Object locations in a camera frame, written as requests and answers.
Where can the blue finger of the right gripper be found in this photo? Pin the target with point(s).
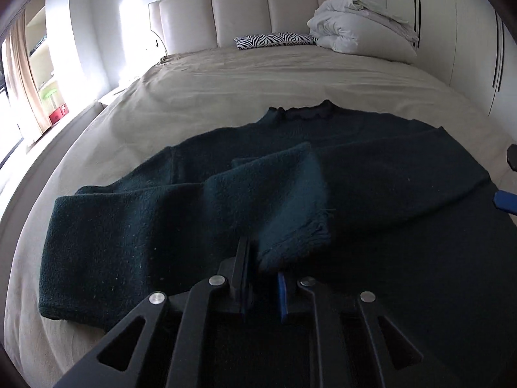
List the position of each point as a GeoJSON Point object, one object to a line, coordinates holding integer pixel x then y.
{"type": "Point", "coordinates": [506, 201]}

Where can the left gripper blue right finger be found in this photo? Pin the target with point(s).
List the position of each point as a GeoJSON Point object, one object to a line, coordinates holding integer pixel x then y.
{"type": "Point", "coordinates": [283, 296]}

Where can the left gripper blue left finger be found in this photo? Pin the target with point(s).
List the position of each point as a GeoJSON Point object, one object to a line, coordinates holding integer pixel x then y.
{"type": "Point", "coordinates": [239, 272]}

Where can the dark green knit sweater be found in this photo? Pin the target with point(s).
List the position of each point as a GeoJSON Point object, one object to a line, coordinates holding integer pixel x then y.
{"type": "Point", "coordinates": [400, 270]}

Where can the white folded duvet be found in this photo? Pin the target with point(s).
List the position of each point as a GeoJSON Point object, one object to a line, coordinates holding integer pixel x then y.
{"type": "Point", "coordinates": [361, 27]}

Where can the zebra print pillow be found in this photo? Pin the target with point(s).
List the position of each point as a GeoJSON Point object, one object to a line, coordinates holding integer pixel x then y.
{"type": "Point", "coordinates": [277, 39]}

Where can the red box on windowsill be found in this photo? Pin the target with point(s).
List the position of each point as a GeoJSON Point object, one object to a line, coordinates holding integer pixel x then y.
{"type": "Point", "coordinates": [58, 113]}

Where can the beige padded headboard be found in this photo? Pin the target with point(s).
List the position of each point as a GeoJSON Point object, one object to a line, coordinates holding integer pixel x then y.
{"type": "Point", "coordinates": [188, 26]}

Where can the beige curtain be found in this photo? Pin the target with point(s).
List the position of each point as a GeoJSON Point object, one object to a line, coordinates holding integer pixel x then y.
{"type": "Point", "coordinates": [30, 113]}

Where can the white wardrobe with black handles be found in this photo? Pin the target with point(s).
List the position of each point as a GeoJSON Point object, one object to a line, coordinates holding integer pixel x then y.
{"type": "Point", "coordinates": [466, 44]}

